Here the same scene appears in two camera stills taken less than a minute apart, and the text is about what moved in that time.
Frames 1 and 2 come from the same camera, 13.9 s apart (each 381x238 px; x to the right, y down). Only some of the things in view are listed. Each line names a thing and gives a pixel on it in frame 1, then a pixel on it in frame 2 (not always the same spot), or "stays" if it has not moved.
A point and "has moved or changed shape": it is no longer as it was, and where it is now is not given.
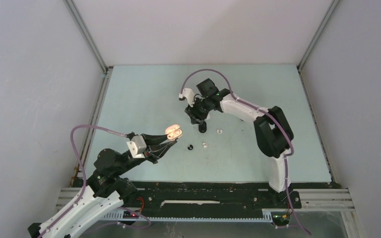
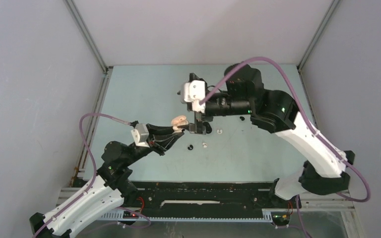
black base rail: [216, 195] stays
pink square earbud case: [173, 132] has moved or changed shape
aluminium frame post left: [99, 95] stays
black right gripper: [196, 116] -> [200, 129]
